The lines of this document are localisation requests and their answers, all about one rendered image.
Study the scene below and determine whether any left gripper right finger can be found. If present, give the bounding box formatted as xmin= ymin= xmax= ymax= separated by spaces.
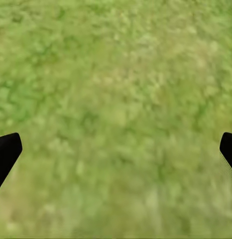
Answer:
xmin=220 ymin=132 xmax=232 ymax=167

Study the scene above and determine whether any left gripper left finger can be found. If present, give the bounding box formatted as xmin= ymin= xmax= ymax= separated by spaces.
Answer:
xmin=0 ymin=133 xmax=22 ymax=187

